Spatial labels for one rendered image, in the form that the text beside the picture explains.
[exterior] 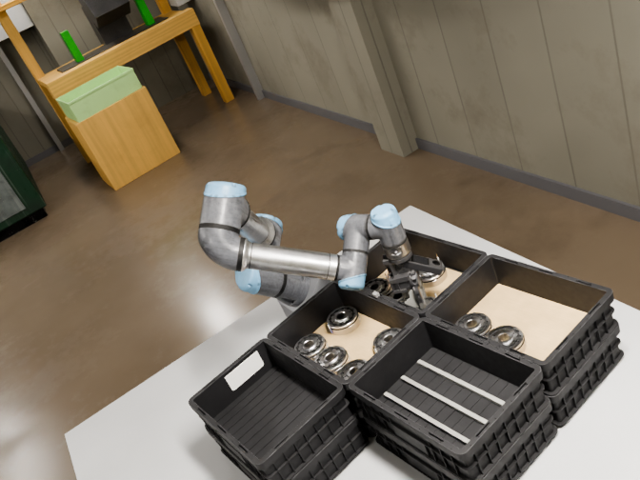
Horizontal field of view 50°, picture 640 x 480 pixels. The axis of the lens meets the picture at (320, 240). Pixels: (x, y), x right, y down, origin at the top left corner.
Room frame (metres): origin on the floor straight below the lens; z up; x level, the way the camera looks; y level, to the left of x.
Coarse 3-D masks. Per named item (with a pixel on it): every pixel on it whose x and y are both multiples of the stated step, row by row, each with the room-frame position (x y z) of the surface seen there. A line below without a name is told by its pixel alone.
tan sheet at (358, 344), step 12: (324, 324) 1.77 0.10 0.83; (360, 324) 1.70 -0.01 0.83; (372, 324) 1.67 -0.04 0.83; (324, 336) 1.71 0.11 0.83; (336, 336) 1.69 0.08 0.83; (348, 336) 1.66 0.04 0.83; (360, 336) 1.64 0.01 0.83; (372, 336) 1.62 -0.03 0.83; (348, 348) 1.61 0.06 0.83; (360, 348) 1.59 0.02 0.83; (372, 348) 1.57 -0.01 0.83
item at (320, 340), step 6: (306, 336) 1.71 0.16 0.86; (312, 336) 1.70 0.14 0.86; (318, 336) 1.69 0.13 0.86; (300, 342) 1.70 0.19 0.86; (318, 342) 1.66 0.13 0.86; (324, 342) 1.65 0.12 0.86; (294, 348) 1.68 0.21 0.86; (300, 348) 1.67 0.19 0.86; (318, 348) 1.64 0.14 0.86; (306, 354) 1.63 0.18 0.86; (312, 354) 1.62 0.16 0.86
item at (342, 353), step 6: (330, 348) 1.61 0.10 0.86; (336, 348) 1.60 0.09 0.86; (342, 348) 1.59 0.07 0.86; (318, 354) 1.60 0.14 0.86; (342, 354) 1.56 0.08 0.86; (318, 360) 1.58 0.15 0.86; (336, 360) 1.54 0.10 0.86; (342, 360) 1.53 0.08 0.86; (324, 366) 1.55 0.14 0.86; (330, 366) 1.53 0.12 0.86; (336, 366) 1.52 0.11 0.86
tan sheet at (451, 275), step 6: (450, 270) 1.75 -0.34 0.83; (378, 276) 1.89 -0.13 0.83; (384, 276) 1.88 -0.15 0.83; (450, 276) 1.73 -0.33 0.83; (456, 276) 1.72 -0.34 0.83; (444, 282) 1.71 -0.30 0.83; (450, 282) 1.70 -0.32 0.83; (432, 288) 1.71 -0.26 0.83; (438, 288) 1.70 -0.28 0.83; (444, 288) 1.69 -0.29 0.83; (432, 294) 1.68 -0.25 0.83; (438, 294) 1.67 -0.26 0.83
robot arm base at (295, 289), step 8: (288, 280) 1.97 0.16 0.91; (296, 280) 1.98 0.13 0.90; (304, 280) 1.98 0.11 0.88; (288, 288) 1.96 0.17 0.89; (296, 288) 1.96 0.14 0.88; (304, 288) 1.97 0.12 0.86; (280, 296) 1.97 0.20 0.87; (288, 296) 1.96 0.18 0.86; (296, 296) 1.96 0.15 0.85; (304, 296) 1.96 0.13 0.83; (288, 304) 1.98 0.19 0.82; (296, 304) 1.97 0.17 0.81
